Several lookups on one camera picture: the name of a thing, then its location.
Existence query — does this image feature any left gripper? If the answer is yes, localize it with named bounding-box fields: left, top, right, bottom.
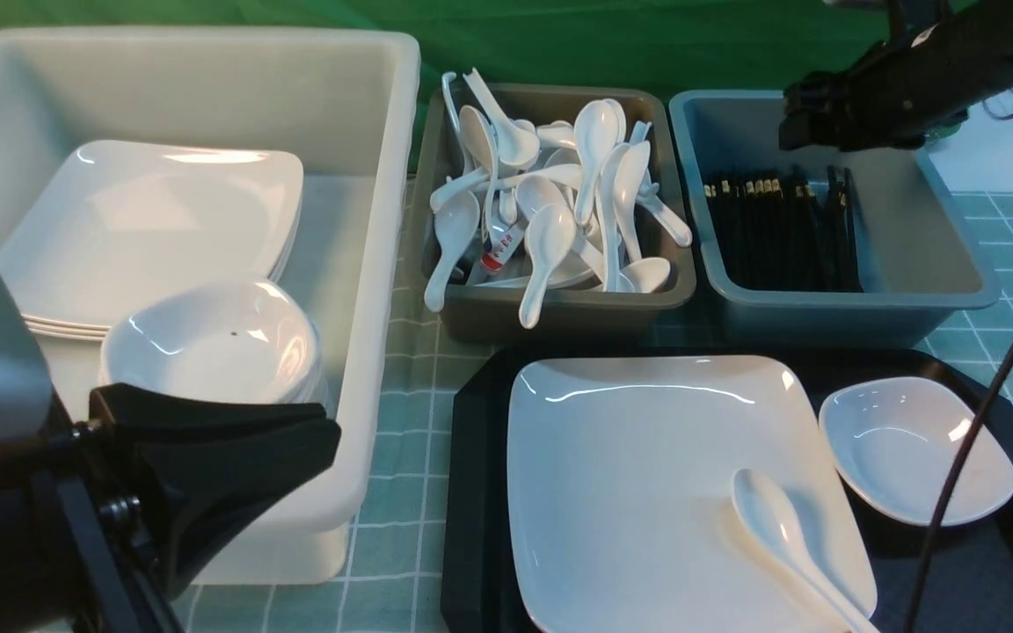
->
left=0, top=383, right=342, bottom=632

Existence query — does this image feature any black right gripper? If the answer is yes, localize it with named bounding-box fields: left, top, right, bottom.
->
left=779, top=1, right=1013, bottom=152

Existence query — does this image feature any small white square bowl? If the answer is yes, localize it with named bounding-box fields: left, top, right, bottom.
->
left=819, top=376, right=1013, bottom=528

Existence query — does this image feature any large white square plate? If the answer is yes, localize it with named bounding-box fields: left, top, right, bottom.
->
left=507, top=355, right=878, bottom=632

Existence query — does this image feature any white ceramic soup spoon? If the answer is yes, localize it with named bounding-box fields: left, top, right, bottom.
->
left=731, top=469, right=878, bottom=632

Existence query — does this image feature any stack of white small bowls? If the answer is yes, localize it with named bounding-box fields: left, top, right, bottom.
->
left=98, top=278, right=331, bottom=406

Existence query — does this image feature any blue-grey plastic bin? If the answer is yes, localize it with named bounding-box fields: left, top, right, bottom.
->
left=668, top=90, right=1001, bottom=347

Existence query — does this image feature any green checkered table mat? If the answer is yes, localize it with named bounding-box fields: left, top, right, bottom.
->
left=32, top=176, right=1013, bottom=633

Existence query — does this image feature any bundle of black chopsticks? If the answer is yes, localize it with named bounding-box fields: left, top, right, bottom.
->
left=703, top=165, right=864, bottom=294

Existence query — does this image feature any stack of white square plates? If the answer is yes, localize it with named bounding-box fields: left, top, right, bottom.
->
left=0, top=140, right=304, bottom=341

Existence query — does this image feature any green backdrop cloth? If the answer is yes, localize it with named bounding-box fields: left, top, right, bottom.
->
left=0, top=1, right=888, bottom=132

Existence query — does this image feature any olive-grey plastic spoon bin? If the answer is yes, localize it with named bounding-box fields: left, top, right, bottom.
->
left=398, top=84, right=698, bottom=345

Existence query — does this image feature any large white plastic tub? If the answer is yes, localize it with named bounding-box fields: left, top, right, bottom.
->
left=0, top=25, right=419, bottom=585

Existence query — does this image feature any pile of white soup spoons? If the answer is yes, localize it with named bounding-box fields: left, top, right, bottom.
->
left=422, top=71, right=695, bottom=332

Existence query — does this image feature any black cable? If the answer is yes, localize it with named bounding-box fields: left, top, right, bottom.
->
left=900, top=255, right=1013, bottom=633

